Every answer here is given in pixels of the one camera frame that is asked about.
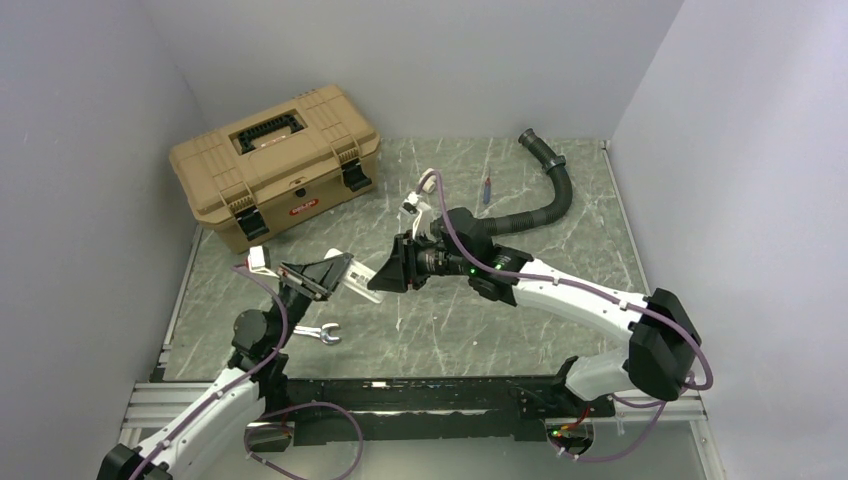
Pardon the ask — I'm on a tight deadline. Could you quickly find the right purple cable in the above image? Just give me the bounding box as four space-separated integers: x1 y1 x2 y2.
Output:
418 168 715 464

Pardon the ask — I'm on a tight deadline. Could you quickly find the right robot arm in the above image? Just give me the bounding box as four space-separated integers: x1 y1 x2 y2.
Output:
368 208 701 415

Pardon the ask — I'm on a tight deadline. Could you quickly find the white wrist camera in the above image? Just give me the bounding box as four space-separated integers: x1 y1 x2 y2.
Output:
245 246 279 278
399 192 434 242

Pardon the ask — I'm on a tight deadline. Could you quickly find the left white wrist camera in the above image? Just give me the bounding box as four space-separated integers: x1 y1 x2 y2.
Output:
245 246 279 278

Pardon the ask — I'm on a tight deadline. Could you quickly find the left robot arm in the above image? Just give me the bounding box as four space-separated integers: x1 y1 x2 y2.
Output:
97 253 353 479

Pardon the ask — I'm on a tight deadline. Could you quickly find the black corrugated hose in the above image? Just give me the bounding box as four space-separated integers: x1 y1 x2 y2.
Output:
480 128 574 236

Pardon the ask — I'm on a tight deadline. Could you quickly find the purple cable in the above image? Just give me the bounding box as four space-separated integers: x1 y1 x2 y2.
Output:
418 168 715 464
125 264 291 480

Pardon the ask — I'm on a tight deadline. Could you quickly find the tan plastic toolbox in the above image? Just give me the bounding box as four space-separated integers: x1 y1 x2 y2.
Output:
169 85 381 254

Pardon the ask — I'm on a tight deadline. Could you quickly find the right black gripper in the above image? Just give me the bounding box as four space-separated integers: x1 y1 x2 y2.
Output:
369 231 473 294

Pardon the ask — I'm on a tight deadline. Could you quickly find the white remote control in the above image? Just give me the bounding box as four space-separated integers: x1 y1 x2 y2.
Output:
324 248 385 304

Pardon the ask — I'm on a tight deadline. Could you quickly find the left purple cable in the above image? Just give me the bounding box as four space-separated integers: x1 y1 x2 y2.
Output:
125 264 291 480

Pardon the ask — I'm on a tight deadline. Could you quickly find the white pipe fitting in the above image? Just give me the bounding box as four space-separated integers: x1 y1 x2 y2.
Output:
421 168 436 194

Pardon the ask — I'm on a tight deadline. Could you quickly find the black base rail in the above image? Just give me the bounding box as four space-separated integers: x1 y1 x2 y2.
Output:
250 375 615 451

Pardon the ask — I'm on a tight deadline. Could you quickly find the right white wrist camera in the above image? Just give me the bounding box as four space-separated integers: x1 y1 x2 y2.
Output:
399 192 434 242

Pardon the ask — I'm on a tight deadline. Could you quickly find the silver open-end wrench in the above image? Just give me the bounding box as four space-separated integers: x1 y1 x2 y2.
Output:
293 323 342 346

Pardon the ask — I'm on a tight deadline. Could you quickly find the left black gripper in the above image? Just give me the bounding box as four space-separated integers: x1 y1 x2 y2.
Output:
271 253 354 349

